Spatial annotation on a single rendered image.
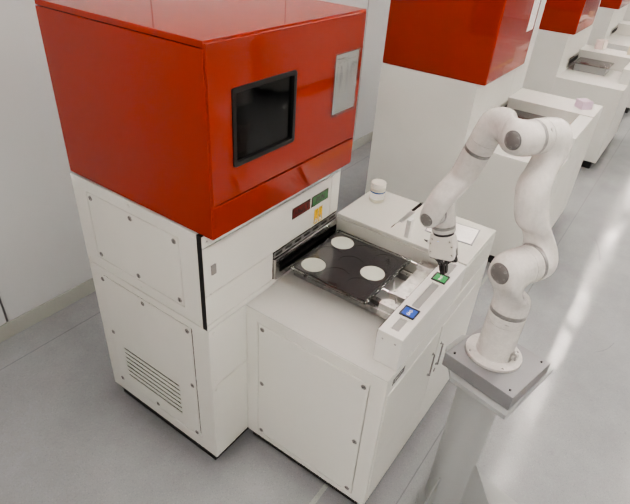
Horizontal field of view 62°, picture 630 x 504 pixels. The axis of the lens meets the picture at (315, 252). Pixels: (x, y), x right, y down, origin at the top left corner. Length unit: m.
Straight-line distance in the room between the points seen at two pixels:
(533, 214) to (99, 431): 2.12
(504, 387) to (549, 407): 1.30
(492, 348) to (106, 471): 1.72
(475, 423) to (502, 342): 0.38
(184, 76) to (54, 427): 1.89
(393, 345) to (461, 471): 0.71
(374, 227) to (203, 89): 1.10
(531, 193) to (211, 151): 0.92
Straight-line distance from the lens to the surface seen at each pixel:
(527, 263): 1.65
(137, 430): 2.74
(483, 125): 1.70
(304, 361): 1.99
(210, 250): 1.75
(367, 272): 2.11
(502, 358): 1.88
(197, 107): 1.50
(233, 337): 2.08
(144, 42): 1.61
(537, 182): 1.62
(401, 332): 1.77
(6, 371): 3.21
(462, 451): 2.20
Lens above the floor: 2.12
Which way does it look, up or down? 34 degrees down
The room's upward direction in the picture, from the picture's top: 4 degrees clockwise
